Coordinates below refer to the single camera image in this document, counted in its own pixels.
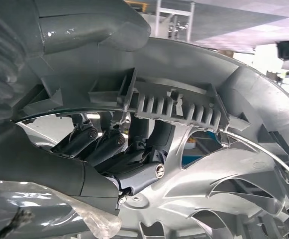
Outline white metal frame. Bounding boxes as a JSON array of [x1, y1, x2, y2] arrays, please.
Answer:
[[155, 0, 196, 43]]

